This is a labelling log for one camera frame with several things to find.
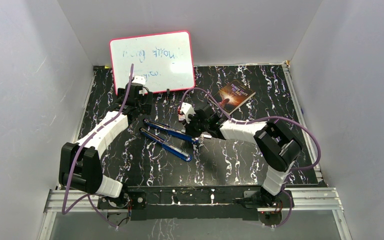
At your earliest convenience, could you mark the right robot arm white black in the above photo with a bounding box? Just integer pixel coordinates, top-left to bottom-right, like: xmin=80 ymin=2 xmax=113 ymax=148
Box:
xmin=178 ymin=102 xmax=303 ymax=207

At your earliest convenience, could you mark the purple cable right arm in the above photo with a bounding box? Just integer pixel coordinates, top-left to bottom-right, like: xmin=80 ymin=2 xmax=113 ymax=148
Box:
xmin=179 ymin=87 xmax=322 ymax=229

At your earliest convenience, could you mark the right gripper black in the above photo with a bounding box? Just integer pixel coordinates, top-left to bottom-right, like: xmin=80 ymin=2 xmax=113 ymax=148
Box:
xmin=182 ymin=112 xmax=209 ymax=139

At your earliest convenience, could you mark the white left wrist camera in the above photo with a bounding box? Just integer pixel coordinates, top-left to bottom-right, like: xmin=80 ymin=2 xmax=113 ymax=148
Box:
xmin=131 ymin=75 xmax=147 ymax=86

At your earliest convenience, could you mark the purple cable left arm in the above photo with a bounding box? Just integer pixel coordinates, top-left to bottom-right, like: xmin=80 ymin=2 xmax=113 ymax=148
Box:
xmin=61 ymin=62 xmax=135 ymax=229

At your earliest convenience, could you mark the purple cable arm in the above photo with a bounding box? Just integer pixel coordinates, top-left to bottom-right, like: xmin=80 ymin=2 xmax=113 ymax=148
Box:
xmin=179 ymin=87 xmax=322 ymax=229
xmin=61 ymin=62 xmax=135 ymax=229

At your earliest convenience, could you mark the paperback book orange cover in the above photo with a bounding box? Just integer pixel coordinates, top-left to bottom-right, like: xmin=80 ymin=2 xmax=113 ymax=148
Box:
xmin=213 ymin=80 xmax=256 ymax=115

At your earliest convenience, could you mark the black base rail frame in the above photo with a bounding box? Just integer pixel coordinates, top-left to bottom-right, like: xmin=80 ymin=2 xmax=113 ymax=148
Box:
xmin=98 ymin=185 xmax=293 ymax=225

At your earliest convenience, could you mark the whiteboard with pink frame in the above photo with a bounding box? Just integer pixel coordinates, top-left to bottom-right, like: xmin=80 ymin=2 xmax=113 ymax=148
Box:
xmin=109 ymin=30 xmax=196 ymax=93

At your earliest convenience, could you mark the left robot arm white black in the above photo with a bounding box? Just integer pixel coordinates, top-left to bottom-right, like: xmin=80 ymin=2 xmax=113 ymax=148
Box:
xmin=58 ymin=80 xmax=153 ymax=208

